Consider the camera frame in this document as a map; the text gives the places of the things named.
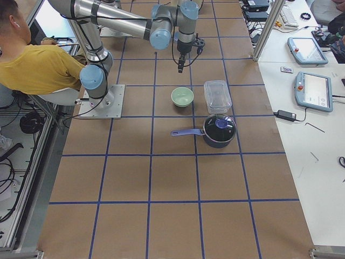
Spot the near teach pendant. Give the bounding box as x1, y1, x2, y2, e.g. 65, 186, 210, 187
294, 72, 333, 113

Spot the green bowl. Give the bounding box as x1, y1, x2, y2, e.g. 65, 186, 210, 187
171, 87, 194, 107

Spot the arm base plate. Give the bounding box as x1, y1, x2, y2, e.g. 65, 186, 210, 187
78, 84, 125, 119

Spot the black allen key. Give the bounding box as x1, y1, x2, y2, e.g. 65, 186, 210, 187
305, 122, 326, 133

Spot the white keyboard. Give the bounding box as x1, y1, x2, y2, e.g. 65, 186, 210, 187
278, 5, 299, 29

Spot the black power brick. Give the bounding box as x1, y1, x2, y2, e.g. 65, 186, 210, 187
273, 110, 296, 122

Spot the clear plastic food container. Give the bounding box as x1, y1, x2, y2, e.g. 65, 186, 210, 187
204, 80, 232, 114

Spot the person in yellow shirt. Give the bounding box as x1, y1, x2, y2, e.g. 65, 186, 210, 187
1, 1, 84, 95

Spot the coiled black cable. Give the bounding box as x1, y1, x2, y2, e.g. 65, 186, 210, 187
19, 110, 44, 135

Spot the dark blue saucepan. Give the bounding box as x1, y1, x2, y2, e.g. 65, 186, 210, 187
171, 114, 237, 148

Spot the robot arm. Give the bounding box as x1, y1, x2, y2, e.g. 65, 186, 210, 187
49, 1, 205, 118

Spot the teach pendant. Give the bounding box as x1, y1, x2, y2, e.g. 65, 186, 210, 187
294, 72, 333, 113
287, 37, 328, 65

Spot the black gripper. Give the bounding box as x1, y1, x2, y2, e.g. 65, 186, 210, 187
176, 32, 205, 73

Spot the far teach pendant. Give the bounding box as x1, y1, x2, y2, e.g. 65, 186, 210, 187
287, 37, 328, 65

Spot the aluminium frame post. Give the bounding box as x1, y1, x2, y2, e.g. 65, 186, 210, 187
252, 0, 285, 62

